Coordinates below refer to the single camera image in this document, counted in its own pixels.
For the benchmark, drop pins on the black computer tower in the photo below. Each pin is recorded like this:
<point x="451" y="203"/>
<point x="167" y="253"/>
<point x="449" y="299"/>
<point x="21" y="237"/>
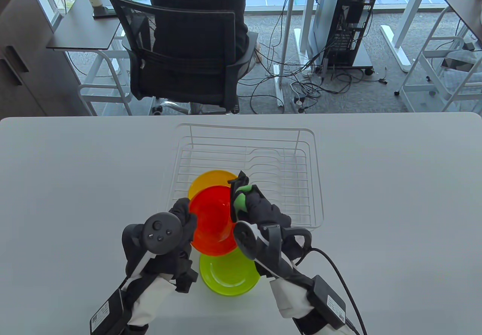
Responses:
<point x="350" y="30"/>

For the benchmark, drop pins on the yellow bowl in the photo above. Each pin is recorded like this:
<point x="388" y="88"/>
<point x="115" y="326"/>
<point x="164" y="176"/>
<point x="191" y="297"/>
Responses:
<point x="209" y="180"/>

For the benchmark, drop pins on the black sensor box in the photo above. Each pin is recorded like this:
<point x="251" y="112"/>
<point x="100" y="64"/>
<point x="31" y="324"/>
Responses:
<point x="109" y="314"/>
<point x="327" y="301"/>

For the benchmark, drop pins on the dark flat coaster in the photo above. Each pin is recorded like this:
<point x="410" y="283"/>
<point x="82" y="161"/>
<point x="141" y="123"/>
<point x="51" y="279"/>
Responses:
<point x="103" y="12"/>

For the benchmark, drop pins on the dark brown cabinet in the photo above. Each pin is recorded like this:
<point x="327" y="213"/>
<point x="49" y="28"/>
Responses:
<point x="22" y="60"/>

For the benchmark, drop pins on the brown side table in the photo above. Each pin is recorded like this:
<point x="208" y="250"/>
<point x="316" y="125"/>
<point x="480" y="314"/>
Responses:
<point x="84" y="30"/>

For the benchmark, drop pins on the person's left forearm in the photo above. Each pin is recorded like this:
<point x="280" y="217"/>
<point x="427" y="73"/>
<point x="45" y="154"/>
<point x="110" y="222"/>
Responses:
<point x="150" y="297"/>

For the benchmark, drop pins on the green bowl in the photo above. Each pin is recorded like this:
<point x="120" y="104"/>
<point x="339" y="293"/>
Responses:
<point x="226" y="274"/>

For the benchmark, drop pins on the orange bowl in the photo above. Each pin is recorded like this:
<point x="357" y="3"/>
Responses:
<point x="211" y="218"/>

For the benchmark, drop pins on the black mesh office chair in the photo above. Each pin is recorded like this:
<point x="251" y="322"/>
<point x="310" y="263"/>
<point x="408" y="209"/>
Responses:
<point x="196" y="37"/>

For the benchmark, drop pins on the green hand towel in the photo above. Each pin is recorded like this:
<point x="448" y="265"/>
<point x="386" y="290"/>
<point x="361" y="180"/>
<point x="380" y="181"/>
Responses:
<point x="241" y="199"/>

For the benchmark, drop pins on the black round controller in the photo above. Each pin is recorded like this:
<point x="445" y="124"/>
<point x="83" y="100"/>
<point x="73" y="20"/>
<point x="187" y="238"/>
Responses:
<point x="162" y="231"/>
<point x="244" y="239"/>

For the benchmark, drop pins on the white power strip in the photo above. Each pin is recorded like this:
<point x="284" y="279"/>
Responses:
<point x="298" y="104"/>

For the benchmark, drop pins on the white frame rolling table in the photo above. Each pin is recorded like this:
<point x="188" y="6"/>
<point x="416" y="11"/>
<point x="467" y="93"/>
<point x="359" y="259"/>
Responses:
<point x="463" y="11"/>

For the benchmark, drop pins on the person's right hand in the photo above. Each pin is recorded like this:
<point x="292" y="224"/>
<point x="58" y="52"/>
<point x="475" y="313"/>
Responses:
<point x="267" y="214"/>

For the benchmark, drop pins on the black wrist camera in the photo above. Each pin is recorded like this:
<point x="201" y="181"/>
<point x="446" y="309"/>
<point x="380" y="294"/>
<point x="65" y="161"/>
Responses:
<point x="186" y="280"/>

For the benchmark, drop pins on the person's left hand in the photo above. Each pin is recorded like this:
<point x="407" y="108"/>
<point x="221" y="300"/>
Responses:
<point x="186" y="216"/>

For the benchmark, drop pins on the person's right forearm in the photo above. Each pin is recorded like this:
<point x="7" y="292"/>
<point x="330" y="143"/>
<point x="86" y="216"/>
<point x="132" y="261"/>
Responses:
<point x="290" y="297"/>

